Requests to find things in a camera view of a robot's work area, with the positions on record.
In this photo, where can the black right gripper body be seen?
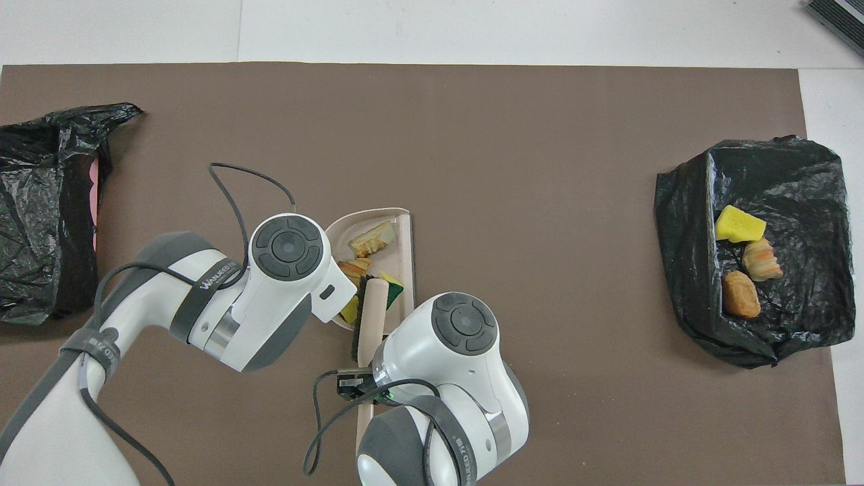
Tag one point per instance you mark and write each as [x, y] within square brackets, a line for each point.
[361, 386]

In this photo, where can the beige hand brush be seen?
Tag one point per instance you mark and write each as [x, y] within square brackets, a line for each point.
[373, 317]

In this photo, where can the notched yellow sponge piece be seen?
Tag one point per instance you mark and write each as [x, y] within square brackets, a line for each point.
[349, 310]

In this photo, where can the small yellow green sponge piece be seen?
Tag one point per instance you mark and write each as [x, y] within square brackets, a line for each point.
[393, 290]

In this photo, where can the orange toasted bread piece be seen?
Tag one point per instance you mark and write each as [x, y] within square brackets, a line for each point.
[352, 268]

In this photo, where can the beige plastic dustpan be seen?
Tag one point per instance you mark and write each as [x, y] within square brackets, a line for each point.
[405, 250]

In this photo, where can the pale bread piece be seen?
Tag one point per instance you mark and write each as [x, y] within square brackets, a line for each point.
[374, 237]

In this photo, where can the brown fried nugget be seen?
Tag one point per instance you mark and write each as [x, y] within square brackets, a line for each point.
[741, 295]

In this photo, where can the large yellow green sponge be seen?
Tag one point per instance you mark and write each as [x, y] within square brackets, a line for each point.
[739, 225]

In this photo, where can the pale striped bread chunk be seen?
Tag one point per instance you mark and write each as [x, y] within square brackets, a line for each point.
[763, 260]

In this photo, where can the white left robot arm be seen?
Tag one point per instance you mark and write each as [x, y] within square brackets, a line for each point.
[270, 290]

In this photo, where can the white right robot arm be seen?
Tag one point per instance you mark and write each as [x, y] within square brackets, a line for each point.
[459, 378]

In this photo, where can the black bag lined pink bin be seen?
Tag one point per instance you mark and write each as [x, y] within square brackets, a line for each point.
[40, 223]

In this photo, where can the brown table mat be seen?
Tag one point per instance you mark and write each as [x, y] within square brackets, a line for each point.
[540, 135]

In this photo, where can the dark grey ribbed panel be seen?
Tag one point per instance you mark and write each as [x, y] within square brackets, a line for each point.
[840, 20]

